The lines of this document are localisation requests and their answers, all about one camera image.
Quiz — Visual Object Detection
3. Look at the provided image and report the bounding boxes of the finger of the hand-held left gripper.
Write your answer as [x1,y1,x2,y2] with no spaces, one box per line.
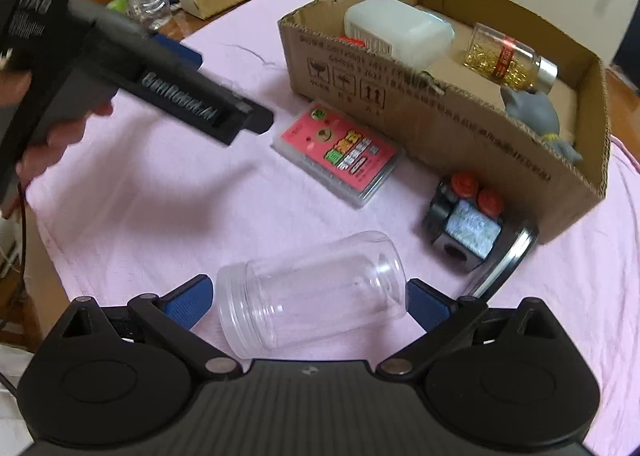
[152,33,202,68]
[215,100,275,147]

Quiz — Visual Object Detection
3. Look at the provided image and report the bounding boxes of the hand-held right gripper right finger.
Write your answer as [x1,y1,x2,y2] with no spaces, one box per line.
[376,278,568,382]

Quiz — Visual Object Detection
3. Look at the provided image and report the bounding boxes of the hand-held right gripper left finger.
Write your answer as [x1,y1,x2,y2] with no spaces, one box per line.
[50,275,243,383]

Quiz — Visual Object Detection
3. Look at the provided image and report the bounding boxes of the clear plastic jar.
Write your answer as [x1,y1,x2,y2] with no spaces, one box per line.
[216,231,408,362]

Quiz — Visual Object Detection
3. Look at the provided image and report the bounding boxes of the white translucent plastic container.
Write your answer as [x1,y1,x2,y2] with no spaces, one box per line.
[343,0,455,72]

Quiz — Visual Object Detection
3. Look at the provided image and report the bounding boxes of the cardboard box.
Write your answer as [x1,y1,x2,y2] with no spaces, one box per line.
[277,0,612,244]

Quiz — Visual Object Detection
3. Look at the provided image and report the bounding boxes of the grey shark toy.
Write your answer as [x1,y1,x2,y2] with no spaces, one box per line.
[500,85,583,164]

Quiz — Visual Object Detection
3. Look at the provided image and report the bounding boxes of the golden capsule bottle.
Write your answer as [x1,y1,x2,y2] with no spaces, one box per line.
[461,22,558,94]

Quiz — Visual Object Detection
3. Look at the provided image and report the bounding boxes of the person's left hand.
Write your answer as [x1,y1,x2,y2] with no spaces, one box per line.
[16,103,115,181]

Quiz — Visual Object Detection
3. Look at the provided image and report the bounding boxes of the black cube toy red knobs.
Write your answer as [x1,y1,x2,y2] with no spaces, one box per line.
[422,171,505,262]

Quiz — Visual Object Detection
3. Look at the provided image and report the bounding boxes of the pink card box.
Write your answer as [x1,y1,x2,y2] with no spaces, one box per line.
[272,102,403,209]

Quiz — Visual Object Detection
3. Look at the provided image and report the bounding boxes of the pink cloth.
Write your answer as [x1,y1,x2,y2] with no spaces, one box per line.
[25,0,640,437]

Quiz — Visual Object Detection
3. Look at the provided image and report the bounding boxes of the black round ring lid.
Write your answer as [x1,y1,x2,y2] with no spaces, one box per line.
[467,226,540,297]

